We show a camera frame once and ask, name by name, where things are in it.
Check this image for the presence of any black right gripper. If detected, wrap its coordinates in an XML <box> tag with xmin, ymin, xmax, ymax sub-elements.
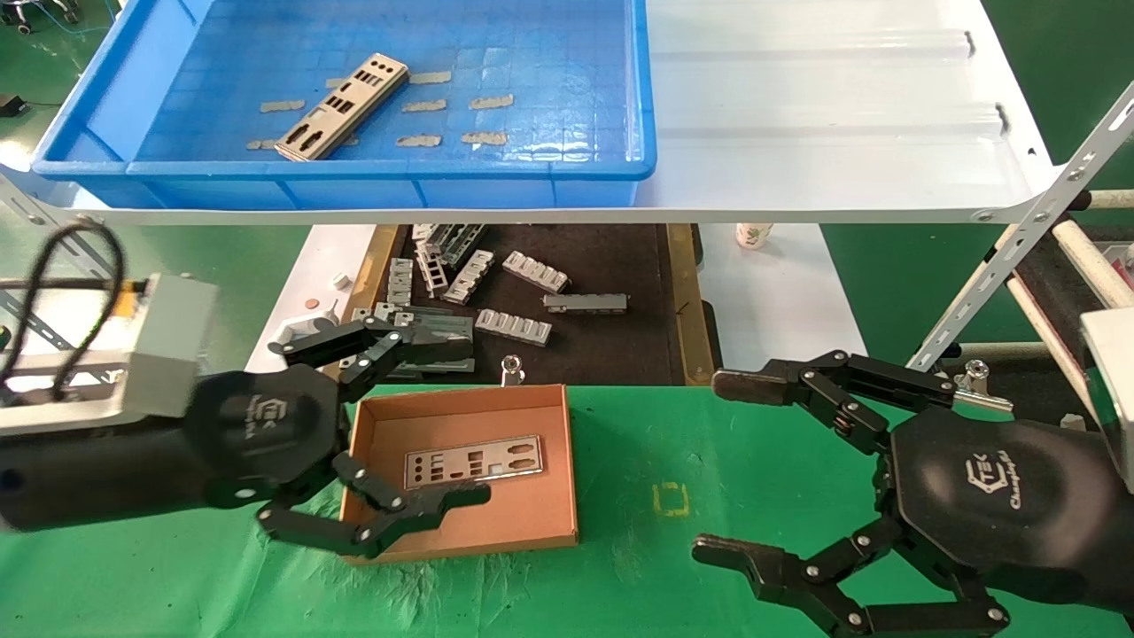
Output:
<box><xmin>691</xmin><ymin>350</ymin><xmax>1113</xmax><ymax>638</ymax></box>

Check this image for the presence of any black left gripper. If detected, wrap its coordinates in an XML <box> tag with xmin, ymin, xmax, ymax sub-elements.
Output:
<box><xmin>182</xmin><ymin>317</ymin><xmax>493</xmax><ymax>560</ymax></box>

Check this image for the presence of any silver metal I/O shield plate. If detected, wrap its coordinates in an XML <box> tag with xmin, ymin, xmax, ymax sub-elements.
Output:
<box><xmin>403</xmin><ymin>434</ymin><xmax>546</xmax><ymax>491</ymax></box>
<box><xmin>275</xmin><ymin>53</ymin><xmax>410</xmax><ymax>162</ymax></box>

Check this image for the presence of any brown cardboard box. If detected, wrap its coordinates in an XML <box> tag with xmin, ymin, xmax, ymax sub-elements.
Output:
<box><xmin>341</xmin><ymin>384</ymin><xmax>579</xmax><ymax>565</ymax></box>

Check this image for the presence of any wooden framed black tray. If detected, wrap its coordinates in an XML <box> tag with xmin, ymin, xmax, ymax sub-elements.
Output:
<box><xmin>321</xmin><ymin>224</ymin><xmax>726</xmax><ymax>387</ymax></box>

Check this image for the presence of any blue plastic tray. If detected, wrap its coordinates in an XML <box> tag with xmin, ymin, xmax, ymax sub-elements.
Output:
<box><xmin>33</xmin><ymin>0</ymin><xmax>658</xmax><ymax>211</ymax></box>

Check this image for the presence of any green table cloth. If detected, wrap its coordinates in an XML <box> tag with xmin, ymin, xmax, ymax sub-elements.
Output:
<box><xmin>0</xmin><ymin>379</ymin><xmax>1134</xmax><ymax>638</ymax></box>

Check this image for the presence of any large grey metal plate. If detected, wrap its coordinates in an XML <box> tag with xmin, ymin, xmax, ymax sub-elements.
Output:
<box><xmin>390</xmin><ymin>307</ymin><xmax>477</xmax><ymax>374</ymax></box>

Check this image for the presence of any dark grey metal bar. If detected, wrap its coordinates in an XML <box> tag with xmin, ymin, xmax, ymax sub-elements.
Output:
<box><xmin>543</xmin><ymin>293</ymin><xmax>629</xmax><ymax>315</ymax></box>

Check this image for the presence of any grey metal rod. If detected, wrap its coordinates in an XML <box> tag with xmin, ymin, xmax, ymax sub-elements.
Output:
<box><xmin>952</xmin><ymin>343</ymin><xmax>1086</xmax><ymax>362</ymax></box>

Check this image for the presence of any black mat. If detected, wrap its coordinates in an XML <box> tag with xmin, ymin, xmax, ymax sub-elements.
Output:
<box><xmin>1019</xmin><ymin>226</ymin><xmax>1134</xmax><ymax>426</ymax></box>

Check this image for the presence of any white metal shelf board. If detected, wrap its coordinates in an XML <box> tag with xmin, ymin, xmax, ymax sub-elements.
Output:
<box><xmin>0</xmin><ymin>0</ymin><xmax>1064</xmax><ymax>226</ymax></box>

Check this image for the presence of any black office chair base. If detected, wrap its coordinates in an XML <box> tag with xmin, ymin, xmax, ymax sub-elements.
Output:
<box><xmin>0</xmin><ymin>0</ymin><xmax>81</xmax><ymax>35</ymax></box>

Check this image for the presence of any silver ladder shaped bracket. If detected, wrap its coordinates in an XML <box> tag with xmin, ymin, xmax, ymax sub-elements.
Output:
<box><xmin>415</xmin><ymin>241</ymin><xmax>448</xmax><ymax>299</ymax></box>

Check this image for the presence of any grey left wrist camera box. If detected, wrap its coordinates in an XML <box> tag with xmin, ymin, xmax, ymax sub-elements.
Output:
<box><xmin>131</xmin><ymin>273</ymin><xmax>220</xmax><ymax>419</ymax></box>

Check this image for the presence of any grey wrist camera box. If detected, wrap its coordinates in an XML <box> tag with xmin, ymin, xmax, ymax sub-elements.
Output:
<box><xmin>131</xmin><ymin>273</ymin><xmax>220</xmax><ymax>419</ymax></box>
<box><xmin>1079</xmin><ymin>307</ymin><xmax>1134</xmax><ymax>494</ymax></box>

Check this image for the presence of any grey left wrist camera bracket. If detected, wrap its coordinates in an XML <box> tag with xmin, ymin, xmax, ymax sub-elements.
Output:
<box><xmin>0</xmin><ymin>350</ymin><xmax>192</xmax><ymax>437</ymax></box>

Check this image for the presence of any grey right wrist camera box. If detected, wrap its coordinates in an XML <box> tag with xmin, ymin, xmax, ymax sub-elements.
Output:
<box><xmin>1079</xmin><ymin>307</ymin><xmax>1134</xmax><ymax>494</ymax></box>

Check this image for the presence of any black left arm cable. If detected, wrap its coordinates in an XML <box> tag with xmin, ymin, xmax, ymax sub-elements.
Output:
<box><xmin>0</xmin><ymin>222</ymin><xmax>127</xmax><ymax>404</ymax></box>

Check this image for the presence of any grey perforated metal frame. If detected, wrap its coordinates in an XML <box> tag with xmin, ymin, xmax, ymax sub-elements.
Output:
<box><xmin>0</xmin><ymin>292</ymin><xmax>76</xmax><ymax>351</ymax></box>

